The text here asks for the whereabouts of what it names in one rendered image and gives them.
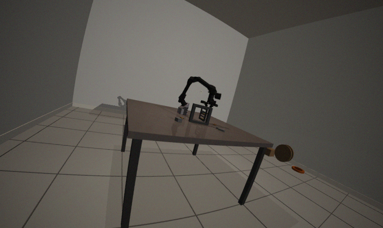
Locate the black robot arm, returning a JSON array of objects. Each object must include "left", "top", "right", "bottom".
[{"left": 178, "top": 76, "right": 221, "bottom": 106}]

